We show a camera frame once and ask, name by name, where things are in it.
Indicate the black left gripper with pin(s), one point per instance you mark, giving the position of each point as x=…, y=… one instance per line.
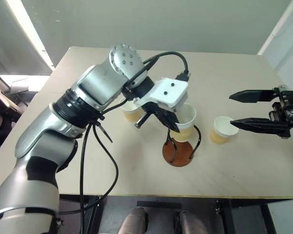
x=150, y=108

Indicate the tan paper cup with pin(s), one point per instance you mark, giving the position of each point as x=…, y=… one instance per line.
x=186, y=117
x=222, y=129
x=130, y=112

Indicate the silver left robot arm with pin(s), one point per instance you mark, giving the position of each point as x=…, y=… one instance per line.
x=39, y=136

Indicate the grey rounded shape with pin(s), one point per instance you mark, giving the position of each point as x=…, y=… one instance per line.
x=133, y=221
x=191, y=223

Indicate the white board panel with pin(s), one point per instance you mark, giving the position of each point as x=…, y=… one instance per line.
x=288, y=217

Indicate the black chair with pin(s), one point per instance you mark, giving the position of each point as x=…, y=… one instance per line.
x=5, y=114

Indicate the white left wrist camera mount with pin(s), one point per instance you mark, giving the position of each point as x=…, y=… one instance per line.
x=169, y=93

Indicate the black table frame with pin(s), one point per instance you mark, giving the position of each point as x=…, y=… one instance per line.
x=158, y=204

